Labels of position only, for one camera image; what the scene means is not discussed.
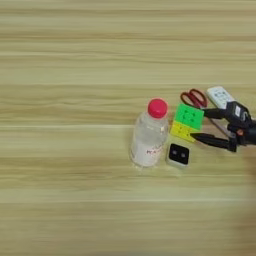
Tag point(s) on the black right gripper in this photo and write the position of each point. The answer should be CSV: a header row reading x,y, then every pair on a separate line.
x,y
245,135

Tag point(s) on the multicoloured puzzle cube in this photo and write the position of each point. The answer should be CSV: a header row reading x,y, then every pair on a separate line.
x,y
188,116

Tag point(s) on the white remote control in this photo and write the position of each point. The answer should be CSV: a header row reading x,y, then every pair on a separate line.
x,y
220,96

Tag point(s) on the clear bottle with red cap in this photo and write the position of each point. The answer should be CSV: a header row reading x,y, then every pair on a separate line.
x,y
148,140

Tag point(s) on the small black and white box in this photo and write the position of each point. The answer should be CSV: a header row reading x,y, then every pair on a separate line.
x,y
178,155

